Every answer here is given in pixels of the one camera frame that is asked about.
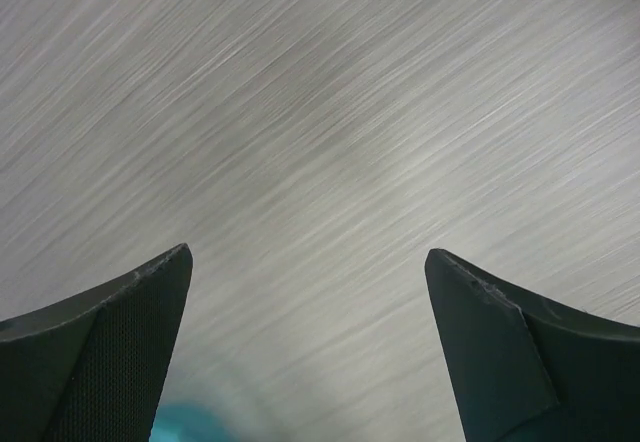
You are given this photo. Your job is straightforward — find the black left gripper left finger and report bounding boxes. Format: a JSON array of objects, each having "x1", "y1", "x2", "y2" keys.
[{"x1": 1, "y1": 244, "x2": 193, "y2": 441}]

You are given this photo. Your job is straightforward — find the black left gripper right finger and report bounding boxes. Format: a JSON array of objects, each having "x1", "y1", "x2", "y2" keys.
[{"x1": 425, "y1": 249, "x2": 639, "y2": 441}]

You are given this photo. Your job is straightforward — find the cyan t shirt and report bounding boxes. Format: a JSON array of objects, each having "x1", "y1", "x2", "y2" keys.
[{"x1": 149, "y1": 403, "x2": 237, "y2": 442}]

